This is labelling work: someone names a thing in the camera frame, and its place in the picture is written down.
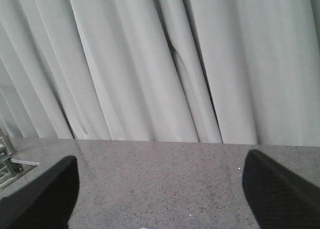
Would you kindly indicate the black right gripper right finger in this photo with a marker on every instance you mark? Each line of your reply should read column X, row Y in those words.
column 278, row 197

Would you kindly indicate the white pleated curtain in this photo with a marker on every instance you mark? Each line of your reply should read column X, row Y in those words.
column 209, row 71

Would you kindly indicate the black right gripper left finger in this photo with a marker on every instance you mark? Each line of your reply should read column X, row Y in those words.
column 45, row 203

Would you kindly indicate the grey metal bracket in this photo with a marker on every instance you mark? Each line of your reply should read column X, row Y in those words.
column 11, row 169

